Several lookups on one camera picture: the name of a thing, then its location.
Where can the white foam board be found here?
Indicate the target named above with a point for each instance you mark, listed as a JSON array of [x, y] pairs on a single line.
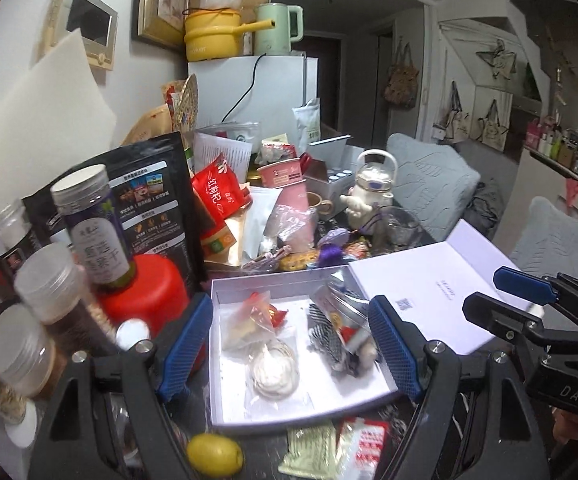
[[44, 110]]

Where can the small red beige charm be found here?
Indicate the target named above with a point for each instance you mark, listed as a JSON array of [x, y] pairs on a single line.
[[359, 345]]

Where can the clear snack bag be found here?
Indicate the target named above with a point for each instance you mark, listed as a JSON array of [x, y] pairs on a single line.
[[239, 332]]

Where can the white cartoon dog kettle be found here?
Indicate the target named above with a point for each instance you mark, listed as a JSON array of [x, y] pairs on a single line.
[[369, 195]]

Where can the white foil pouch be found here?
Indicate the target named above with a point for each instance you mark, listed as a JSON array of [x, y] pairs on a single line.
[[261, 220]]

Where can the clear drinking glass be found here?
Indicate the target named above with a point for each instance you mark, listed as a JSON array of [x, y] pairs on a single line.
[[394, 232]]

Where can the white round lid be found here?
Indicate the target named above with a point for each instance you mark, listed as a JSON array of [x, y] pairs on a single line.
[[133, 335]]

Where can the yellow cooking pot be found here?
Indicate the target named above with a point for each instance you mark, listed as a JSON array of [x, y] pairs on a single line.
[[209, 35]]

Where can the lavender oval sachet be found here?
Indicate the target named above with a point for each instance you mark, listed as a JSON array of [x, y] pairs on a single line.
[[336, 236]]

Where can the white pouch with green label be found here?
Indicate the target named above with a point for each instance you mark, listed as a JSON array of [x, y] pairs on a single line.
[[309, 120]]

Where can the small black stand-up pouch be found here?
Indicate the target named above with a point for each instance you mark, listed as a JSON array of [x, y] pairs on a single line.
[[44, 215]]

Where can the red white sachet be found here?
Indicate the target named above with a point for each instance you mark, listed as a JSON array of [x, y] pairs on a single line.
[[361, 445]]

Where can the colourful snack packet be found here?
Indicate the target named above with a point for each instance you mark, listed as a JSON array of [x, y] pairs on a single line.
[[361, 251]]

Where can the gold picture frame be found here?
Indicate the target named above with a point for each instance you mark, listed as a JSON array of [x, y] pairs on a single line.
[[161, 10]]

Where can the clear jar with ribbed lid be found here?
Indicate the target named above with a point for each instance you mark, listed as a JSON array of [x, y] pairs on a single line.
[[49, 280], [19, 350]]

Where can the red plastic canister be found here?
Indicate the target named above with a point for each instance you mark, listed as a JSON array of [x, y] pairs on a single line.
[[154, 290]]

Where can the yellow lemon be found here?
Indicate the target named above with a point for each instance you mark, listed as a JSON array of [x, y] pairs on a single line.
[[214, 455]]

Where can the pale green sachet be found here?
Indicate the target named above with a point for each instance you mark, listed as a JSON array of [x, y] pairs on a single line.
[[309, 452]]

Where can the green electric kettle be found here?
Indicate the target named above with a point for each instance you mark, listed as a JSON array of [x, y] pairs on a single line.
[[274, 30]]

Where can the wall intercom panel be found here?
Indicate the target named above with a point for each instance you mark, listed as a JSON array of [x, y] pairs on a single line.
[[89, 25]]

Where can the pink mug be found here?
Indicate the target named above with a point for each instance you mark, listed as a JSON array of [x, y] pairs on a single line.
[[296, 200]]

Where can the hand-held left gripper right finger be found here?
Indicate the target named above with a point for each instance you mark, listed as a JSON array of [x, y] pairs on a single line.
[[394, 345]]

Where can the grey embossed cushion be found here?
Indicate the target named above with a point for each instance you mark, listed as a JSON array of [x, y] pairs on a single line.
[[549, 245], [434, 175]]

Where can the black white checkered cloth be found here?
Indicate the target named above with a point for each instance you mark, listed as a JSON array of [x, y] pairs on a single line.
[[329, 345]]

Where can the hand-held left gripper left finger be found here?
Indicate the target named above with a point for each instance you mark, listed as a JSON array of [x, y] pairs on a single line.
[[184, 345]]

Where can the dark grey cloth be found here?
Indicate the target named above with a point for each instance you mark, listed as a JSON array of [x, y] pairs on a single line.
[[484, 207]]

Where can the purple tassel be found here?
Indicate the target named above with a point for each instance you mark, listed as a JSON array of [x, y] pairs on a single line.
[[334, 255]]

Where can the woven round fan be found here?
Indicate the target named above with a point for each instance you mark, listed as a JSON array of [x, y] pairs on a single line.
[[189, 105]]

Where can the clear plastic bag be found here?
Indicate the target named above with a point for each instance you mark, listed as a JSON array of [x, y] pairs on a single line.
[[289, 230]]

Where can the brown paper bag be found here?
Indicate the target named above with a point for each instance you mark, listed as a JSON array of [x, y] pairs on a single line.
[[144, 127]]

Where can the brown woven hanging bag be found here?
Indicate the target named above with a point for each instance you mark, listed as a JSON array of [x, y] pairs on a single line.
[[401, 85]]

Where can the red print snack packet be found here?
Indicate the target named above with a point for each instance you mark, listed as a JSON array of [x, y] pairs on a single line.
[[279, 150]]

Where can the white gift box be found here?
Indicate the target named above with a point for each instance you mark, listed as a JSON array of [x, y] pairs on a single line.
[[419, 270]]

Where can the red candy packet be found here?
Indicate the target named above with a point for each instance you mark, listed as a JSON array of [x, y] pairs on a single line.
[[276, 317]]

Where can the large black stand-up pouch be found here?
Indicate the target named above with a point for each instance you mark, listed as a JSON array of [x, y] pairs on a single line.
[[154, 210]]

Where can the row of bottles on shelf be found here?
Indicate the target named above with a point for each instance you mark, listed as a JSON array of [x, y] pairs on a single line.
[[569, 147]]

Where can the round tin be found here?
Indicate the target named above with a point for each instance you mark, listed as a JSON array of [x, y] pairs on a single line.
[[344, 305]]

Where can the printed white paper sheet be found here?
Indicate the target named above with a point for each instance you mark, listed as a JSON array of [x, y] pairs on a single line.
[[224, 152]]

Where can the purple label jar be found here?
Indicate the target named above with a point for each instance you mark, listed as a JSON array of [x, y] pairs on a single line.
[[94, 240]]

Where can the yellow crochet pouch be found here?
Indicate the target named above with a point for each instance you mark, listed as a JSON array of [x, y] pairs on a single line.
[[299, 260]]

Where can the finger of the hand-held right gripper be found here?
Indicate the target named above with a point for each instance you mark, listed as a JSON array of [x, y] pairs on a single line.
[[521, 284], [494, 310]]

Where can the white refrigerator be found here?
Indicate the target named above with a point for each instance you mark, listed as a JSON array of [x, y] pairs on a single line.
[[274, 90]]

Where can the dark jar with white lid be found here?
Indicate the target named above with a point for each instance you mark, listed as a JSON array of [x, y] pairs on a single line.
[[4, 230]]

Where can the canvas tote bag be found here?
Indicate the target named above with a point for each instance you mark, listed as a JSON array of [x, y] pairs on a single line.
[[449, 120], [491, 127]]

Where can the grey metal box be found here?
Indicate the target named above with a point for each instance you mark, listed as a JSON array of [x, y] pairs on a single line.
[[329, 150]]

